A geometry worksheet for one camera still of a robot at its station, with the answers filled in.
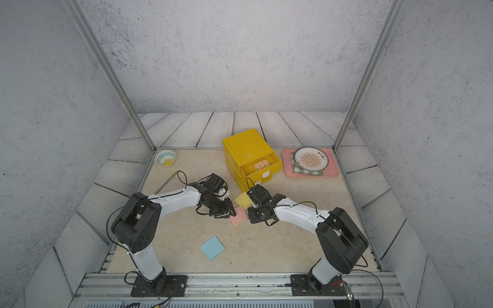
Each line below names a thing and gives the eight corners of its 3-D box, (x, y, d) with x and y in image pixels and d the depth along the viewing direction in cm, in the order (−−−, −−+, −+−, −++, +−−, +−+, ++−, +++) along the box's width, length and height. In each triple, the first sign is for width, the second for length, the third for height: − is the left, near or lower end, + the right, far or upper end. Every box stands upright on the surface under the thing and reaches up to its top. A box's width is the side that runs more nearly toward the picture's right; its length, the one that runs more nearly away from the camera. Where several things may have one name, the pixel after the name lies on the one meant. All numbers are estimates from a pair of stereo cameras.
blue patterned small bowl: (154, 168, 114) (151, 163, 111) (160, 154, 121) (157, 149, 118) (173, 168, 114) (170, 163, 111) (177, 154, 121) (175, 149, 118)
